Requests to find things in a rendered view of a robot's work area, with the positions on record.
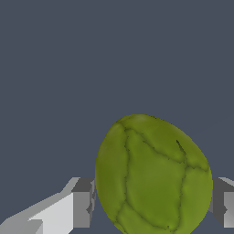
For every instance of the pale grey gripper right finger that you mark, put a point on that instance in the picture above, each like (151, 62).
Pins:
(225, 201)

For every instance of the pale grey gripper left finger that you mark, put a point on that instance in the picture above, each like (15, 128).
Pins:
(58, 210)

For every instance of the green egg-shaped ball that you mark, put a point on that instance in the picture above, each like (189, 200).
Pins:
(154, 176)

